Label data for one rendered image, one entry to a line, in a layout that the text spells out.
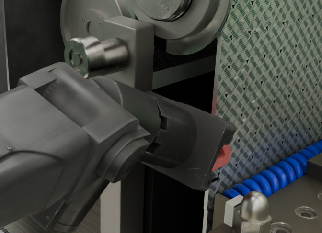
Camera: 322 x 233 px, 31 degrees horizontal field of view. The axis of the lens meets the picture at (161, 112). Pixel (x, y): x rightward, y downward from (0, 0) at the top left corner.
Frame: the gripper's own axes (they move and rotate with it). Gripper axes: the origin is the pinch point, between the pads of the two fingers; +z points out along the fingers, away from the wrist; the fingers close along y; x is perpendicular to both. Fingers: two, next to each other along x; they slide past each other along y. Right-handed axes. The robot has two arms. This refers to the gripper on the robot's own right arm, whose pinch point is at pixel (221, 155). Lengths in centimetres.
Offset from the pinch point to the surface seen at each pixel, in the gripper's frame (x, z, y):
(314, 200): -0.7, 7.9, 7.9
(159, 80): 7, 32, -39
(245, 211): -3.7, -3.2, 6.8
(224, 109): 4.4, -3.0, 0.2
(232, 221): -5.4, -1.5, 5.0
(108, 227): -12.8, -0.8, -9.8
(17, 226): -20.0, 0.8, -25.8
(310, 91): 10.8, 12.4, 0.3
